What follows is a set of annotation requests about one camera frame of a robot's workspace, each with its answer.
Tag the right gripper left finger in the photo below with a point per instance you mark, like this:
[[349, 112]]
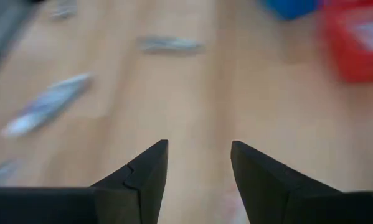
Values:
[[142, 186]]

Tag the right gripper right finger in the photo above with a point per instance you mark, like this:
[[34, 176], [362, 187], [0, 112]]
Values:
[[273, 193]]

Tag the white purple toothpaste tube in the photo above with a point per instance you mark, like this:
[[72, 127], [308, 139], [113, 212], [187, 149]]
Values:
[[46, 105]]

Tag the dark comb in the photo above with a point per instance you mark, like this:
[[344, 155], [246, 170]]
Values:
[[1, 172]]

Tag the nail clipper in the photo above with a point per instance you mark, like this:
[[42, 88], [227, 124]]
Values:
[[170, 45]]

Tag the blue toothbrush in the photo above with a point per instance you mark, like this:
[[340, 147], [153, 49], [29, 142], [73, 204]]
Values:
[[63, 11]]

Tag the red plastic basket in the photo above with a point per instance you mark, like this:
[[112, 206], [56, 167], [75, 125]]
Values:
[[338, 46]]

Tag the blue plastic basket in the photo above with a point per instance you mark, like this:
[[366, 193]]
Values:
[[289, 7]]

